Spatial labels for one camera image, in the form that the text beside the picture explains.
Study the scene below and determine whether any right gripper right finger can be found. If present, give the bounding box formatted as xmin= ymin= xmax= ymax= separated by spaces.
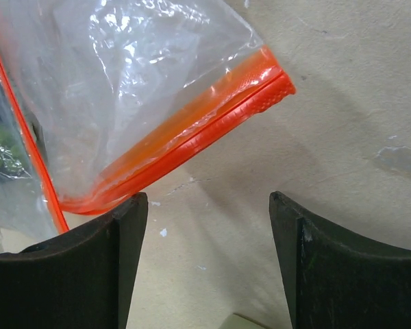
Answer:
xmin=269 ymin=192 xmax=411 ymax=328

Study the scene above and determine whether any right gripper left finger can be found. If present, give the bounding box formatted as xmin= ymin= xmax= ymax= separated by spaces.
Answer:
xmin=0 ymin=193 xmax=148 ymax=328

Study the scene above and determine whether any clear zip top bag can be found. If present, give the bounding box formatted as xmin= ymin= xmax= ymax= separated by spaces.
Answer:
xmin=0 ymin=1 xmax=295 ymax=240

